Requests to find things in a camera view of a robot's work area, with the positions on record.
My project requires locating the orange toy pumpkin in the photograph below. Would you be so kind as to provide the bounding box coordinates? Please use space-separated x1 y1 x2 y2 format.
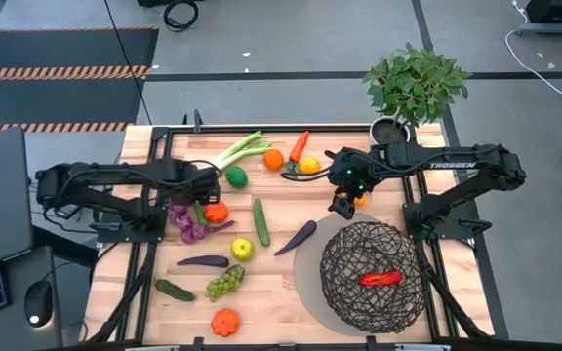
210 307 241 338

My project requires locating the purple toy eggplant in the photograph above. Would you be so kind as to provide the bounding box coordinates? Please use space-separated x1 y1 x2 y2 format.
176 254 230 269
273 219 318 257

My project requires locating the black computer mouse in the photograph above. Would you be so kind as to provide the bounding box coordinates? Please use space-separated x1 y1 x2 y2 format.
23 279 54 329

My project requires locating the green toy grape bunch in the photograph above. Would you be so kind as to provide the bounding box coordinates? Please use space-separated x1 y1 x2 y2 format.
204 264 246 303

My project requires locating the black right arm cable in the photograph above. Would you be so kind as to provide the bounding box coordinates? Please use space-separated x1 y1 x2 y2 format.
280 165 334 183

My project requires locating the green plant in white pot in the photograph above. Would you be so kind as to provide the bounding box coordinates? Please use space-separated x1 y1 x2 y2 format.
362 42 472 146

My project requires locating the coiled black cable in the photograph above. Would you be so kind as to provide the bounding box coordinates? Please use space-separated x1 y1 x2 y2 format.
162 0 200 33

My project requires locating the dark green toy cucumber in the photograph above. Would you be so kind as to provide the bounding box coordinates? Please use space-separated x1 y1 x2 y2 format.
154 278 197 302

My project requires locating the thin black cable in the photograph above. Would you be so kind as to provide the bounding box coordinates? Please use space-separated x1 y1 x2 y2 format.
103 0 153 126

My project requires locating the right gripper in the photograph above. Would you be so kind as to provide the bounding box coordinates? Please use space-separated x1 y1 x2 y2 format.
326 146 385 219

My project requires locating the toy orange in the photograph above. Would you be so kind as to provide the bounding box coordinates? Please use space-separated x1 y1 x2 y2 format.
262 148 286 172

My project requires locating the yellow-green toy apple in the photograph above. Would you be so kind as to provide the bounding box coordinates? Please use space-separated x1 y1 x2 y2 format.
230 237 257 262

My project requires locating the white floor cable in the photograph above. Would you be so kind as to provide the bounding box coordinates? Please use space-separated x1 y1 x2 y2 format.
503 0 562 98

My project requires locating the long green toy cucumber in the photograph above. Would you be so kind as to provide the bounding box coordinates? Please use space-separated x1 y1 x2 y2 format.
252 197 272 248

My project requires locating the purple grapes bunch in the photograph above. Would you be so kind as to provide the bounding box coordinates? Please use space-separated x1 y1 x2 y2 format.
166 199 237 245

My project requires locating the small green toy pepper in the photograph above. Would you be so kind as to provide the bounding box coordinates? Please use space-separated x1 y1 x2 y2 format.
192 202 209 226

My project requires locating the green toy lime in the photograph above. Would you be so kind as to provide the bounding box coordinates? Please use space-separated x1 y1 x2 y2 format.
224 166 250 189

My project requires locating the black metal table frame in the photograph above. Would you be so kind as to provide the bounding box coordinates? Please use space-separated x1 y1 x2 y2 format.
88 109 495 351

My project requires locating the yellow toy lemon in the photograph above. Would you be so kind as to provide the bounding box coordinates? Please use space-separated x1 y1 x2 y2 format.
298 156 322 175

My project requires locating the red tomato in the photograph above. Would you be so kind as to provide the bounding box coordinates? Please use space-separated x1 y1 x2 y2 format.
203 201 230 224

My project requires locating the black striped floor mat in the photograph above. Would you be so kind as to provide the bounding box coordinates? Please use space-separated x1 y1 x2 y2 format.
0 26 160 134

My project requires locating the round grey placemat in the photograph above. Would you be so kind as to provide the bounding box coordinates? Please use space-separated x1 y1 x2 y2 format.
293 212 433 337

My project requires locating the orange toy carrot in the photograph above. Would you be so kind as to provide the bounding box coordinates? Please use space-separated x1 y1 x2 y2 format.
283 130 310 172

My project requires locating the green and white toy leek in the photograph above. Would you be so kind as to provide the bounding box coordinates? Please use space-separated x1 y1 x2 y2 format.
210 130 273 172

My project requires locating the red toy pepper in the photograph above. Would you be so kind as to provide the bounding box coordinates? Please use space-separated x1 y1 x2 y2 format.
358 270 403 288

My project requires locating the grey desk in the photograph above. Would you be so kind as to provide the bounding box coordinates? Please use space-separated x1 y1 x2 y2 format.
0 246 63 351

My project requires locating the dark wicker basket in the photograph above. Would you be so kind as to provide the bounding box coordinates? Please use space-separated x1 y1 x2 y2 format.
319 221 428 335

